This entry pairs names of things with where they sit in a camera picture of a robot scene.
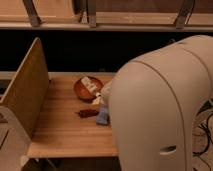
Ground white sponge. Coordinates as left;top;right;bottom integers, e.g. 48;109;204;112
81;77;97;93

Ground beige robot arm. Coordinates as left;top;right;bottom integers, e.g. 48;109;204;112
109;35;213;171

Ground brown wooden bowl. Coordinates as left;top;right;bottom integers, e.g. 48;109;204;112
73;76;103;101

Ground blue cloth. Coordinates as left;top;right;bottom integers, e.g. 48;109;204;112
96;106;109;125

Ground dark red chili pepper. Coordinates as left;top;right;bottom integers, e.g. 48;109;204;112
78;109;98;118

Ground left wooden side panel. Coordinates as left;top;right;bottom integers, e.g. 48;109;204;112
0;38;49;141

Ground upper wooden shelf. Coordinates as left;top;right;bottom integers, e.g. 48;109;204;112
0;0;213;32

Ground middle metal shelf bracket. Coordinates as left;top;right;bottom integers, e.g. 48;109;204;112
87;0;96;28

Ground metal shelf bracket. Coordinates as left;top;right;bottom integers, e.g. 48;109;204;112
22;0;41;27
174;0;195;29
87;0;96;28

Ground left metal shelf bracket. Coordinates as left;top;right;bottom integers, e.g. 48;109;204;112
22;0;41;27

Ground right metal shelf bracket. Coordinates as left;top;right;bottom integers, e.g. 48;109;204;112
174;0;195;29

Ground black cables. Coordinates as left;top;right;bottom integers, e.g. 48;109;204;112
192;99;213;171

